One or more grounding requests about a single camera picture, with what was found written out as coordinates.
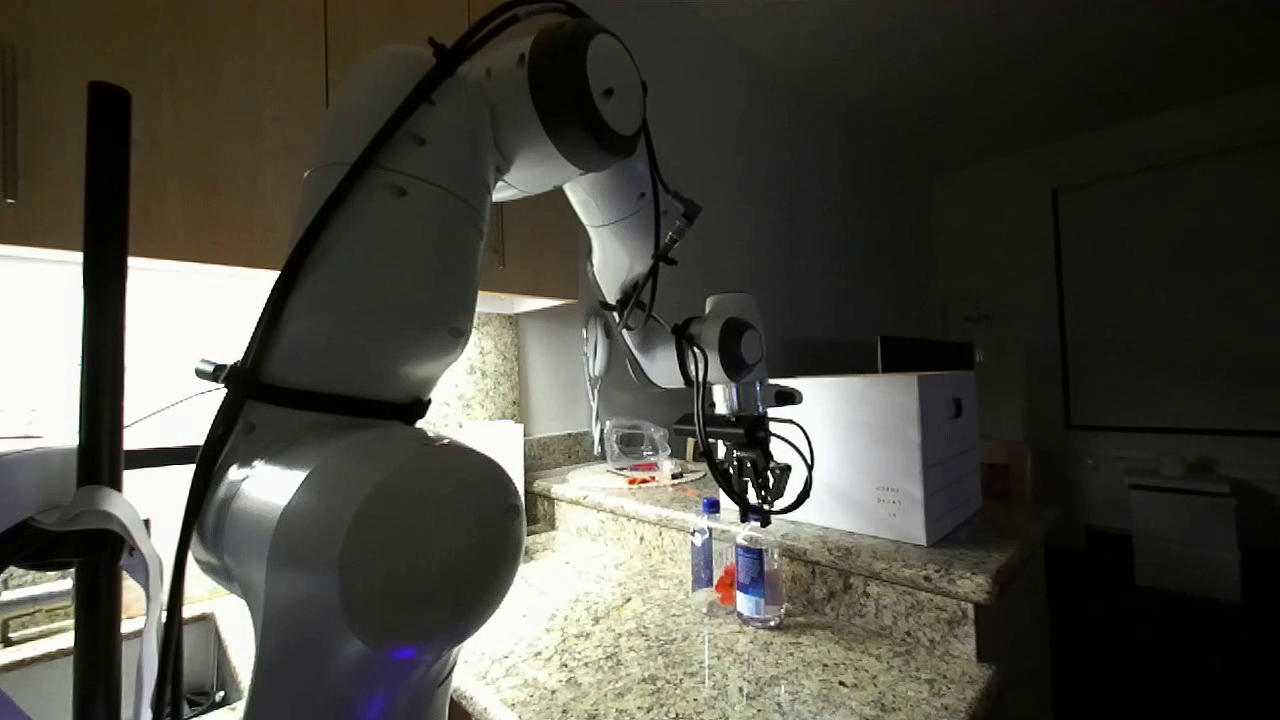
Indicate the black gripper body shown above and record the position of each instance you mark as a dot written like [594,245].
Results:
[748,460]

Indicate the blue cap water bottle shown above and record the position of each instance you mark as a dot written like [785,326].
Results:
[758,572]
[700,548]

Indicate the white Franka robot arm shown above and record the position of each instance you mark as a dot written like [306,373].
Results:
[402,264]

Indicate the white storage box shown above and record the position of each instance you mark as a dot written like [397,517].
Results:
[893,455]

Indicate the clear plastic container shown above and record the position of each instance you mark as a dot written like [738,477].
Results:
[638,446]

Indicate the white hanging utensil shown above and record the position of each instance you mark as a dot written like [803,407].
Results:
[594,351]

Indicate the dark flat appliance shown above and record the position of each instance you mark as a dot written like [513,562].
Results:
[920,355]

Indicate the white pole clamp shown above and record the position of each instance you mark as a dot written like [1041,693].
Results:
[94,513]

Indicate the black vertical pole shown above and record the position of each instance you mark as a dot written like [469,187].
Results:
[105,333]

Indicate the white wall bin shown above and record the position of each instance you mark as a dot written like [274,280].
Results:
[1186,543]

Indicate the wall whiteboard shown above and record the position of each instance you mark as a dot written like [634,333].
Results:
[1172,287]

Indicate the wooden wall cabinet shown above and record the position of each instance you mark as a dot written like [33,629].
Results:
[201,122]

